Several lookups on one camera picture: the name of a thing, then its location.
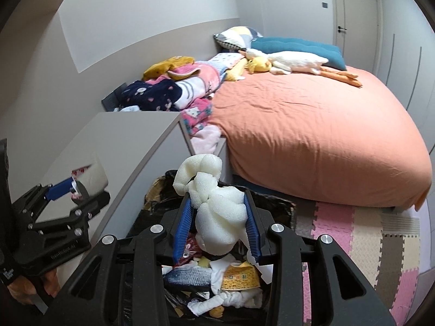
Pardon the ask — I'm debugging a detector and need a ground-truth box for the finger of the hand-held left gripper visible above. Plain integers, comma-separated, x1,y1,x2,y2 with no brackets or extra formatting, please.
29,190,111,237
12,177,76,218

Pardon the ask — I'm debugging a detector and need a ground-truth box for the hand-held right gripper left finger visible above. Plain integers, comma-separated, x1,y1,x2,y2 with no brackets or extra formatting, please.
60,193,196,326

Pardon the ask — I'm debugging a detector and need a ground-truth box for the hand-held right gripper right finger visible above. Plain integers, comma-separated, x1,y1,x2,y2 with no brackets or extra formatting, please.
243,190,396,326

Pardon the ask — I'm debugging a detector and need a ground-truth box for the white packet red print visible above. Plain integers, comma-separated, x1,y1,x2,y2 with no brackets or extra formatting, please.
70,163,109,199

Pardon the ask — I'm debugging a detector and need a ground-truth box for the white rabbit plush red plaid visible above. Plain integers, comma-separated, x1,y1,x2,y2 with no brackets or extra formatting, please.
175,234,204,265

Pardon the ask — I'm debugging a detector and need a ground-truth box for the bin with black bag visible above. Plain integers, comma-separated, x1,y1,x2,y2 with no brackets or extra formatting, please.
124,170,306,326

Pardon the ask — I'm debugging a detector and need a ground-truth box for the white foam sheet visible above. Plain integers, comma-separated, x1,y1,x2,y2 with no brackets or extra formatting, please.
173,154,252,255

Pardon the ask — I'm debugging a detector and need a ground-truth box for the yellow printed pouch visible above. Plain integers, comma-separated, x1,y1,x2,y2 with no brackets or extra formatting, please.
222,261,260,291

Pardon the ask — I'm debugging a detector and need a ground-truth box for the blue grey fish plush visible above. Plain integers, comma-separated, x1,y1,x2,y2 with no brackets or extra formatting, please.
163,265,213,287

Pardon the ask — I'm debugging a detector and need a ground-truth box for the white knit glove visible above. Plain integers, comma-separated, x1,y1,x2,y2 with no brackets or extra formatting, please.
187,290,262,316

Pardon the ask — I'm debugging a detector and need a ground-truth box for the person's left hand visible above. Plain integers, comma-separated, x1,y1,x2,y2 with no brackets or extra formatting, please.
7,268,62,308

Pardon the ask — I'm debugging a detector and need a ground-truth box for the white paper sheet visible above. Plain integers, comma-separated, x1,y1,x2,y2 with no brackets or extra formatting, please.
250,246,274,284

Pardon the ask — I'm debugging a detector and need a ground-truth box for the orange bedsheet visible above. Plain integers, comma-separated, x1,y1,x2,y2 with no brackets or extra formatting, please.
207,64,432,211

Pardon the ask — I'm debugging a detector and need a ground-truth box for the pink cat print blanket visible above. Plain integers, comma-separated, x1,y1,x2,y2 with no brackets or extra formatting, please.
180,98,223,155

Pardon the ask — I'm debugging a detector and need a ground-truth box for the pastel foam floor mat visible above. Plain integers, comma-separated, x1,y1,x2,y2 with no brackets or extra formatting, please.
294,199,432,326

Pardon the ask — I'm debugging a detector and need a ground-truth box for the yellow plush pillow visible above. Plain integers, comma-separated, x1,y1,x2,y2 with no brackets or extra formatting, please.
143,55,195,80

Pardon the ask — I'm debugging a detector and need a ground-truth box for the yellow duck plush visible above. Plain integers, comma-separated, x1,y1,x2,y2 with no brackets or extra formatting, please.
226,56,272,82

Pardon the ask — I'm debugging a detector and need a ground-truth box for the white dotted pillow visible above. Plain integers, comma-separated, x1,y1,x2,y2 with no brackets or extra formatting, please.
206,52,247,75

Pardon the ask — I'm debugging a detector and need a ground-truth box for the white goose plush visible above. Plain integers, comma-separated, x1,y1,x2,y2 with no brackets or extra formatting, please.
238,48,363,89

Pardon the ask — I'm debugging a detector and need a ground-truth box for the teal pillow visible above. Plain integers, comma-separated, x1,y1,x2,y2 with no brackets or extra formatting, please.
251,37,347,70

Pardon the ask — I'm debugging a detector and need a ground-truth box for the plaid patchwork pillow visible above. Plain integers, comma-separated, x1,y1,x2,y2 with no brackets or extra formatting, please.
213,26,264,51

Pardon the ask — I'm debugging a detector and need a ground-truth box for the white wardrobe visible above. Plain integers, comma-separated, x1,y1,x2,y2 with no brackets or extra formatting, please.
375,0,435,150

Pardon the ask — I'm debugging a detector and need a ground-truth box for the white door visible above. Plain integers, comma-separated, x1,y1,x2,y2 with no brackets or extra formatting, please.
331,0,383,75

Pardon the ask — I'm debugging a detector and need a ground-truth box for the black wall socket panel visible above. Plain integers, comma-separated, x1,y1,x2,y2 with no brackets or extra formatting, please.
101,83,127,112

